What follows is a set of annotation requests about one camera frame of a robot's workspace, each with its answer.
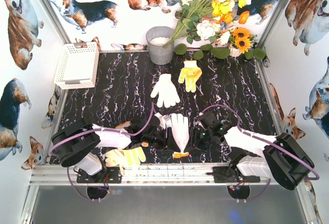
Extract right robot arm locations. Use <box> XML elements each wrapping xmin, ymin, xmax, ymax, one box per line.
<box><xmin>191</xmin><ymin>111</ymin><xmax>319</xmax><ymax>190</ymax></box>

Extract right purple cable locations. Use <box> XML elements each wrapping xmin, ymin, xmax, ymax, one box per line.
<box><xmin>200</xmin><ymin>104</ymin><xmax>321</xmax><ymax>202</ymax></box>

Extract grey metal bucket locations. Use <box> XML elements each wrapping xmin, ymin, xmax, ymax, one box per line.
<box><xmin>145</xmin><ymin>26</ymin><xmax>174</xmax><ymax>65</ymax></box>

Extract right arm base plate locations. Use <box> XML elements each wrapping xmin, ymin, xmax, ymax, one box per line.
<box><xmin>206</xmin><ymin>164</ymin><xmax>261</xmax><ymax>183</ymax></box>

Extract yellow palm glove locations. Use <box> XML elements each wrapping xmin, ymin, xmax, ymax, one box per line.
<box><xmin>123</xmin><ymin>147</ymin><xmax>146</xmax><ymax>166</ymax></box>

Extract cream glove at front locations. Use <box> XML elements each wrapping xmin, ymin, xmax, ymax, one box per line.
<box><xmin>105</xmin><ymin>149</ymin><xmax>131</xmax><ymax>175</ymax></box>

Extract cream knit glove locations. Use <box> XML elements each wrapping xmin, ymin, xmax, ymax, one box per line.
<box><xmin>151</xmin><ymin>73</ymin><xmax>180</xmax><ymax>108</ymax></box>

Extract white glove orange cuff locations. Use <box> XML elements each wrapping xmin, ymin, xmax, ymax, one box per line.
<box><xmin>170</xmin><ymin>114</ymin><xmax>189</xmax><ymax>159</ymax></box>

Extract white plastic storage basket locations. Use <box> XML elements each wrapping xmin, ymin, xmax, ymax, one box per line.
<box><xmin>53</xmin><ymin>42</ymin><xmax>99</xmax><ymax>89</ymax></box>

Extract artificial flower bouquet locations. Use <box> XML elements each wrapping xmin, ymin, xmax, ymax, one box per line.
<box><xmin>168</xmin><ymin>0</ymin><xmax>251</xmax><ymax>45</ymax></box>

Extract small sunflower pot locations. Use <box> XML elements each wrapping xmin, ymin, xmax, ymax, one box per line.
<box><xmin>229</xmin><ymin>27</ymin><xmax>258</xmax><ymax>57</ymax></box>

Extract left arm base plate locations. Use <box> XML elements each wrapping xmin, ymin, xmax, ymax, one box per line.
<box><xmin>74</xmin><ymin>165</ymin><xmax>122</xmax><ymax>183</ymax></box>

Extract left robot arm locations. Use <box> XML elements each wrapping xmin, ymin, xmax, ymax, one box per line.
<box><xmin>49</xmin><ymin>116</ymin><xmax>180</xmax><ymax>176</ymax></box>

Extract orange dotted glove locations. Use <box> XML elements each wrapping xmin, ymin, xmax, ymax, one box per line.
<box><xmin>178</xmin><ymin>60</ymin><xmax>202</xmax><ymax>92</ymax></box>

